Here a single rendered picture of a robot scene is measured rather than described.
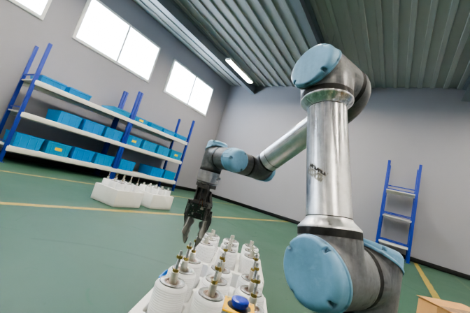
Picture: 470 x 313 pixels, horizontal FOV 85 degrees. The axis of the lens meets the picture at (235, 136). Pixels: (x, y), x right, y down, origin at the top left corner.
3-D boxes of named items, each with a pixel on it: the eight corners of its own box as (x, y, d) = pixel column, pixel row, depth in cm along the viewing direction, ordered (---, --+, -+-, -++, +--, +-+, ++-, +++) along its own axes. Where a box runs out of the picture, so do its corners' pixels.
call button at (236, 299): (247, 307, 58) (249, 297, 59) (247, 316, 54) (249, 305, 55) (230, 302, 59) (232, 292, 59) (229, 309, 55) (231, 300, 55)
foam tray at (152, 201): (170, 209, 356) (173, 197, 359) (149, 208, 323) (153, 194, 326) (151, 202, 376) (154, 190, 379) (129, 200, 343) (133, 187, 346)
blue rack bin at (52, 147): (31, 148, 443) (36, 136, 447) (54, 153, 474) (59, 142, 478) (43, 152, 416) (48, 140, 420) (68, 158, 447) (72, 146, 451)
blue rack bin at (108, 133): (90, 133, 525) (94, 124, 529) (107, 139, 556) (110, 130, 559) (103, 137, 497) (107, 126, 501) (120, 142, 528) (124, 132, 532)
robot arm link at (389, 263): (408, 323, 50) (417, 252, 53) (375, 329, 43) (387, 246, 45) (350, 292, 60) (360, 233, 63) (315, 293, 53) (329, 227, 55)
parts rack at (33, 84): (175, 191, 665) (196, 121, 700) (-4, 161, 367) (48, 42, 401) (158, 185, 701) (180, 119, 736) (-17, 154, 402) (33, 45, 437)
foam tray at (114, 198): (139, 207, 309) (143, 193, 312) (112, 207, 275) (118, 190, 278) (117, 199, 326) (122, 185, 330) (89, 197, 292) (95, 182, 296)
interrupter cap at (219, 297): (193, 294, 71) (194, 291, 71) (205, 287, 78) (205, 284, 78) (216, 306, 68) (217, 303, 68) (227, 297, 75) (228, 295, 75)
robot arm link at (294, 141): (374, 77, 72) (259, 164, 99) (354, 59, 66) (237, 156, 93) (396, 106, 65) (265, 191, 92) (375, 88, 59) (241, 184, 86)
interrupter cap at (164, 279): (182, 279, 79) (182, 277, 79) (187, 290, 72) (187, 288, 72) (158, 276, 77) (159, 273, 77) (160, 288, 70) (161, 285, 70)
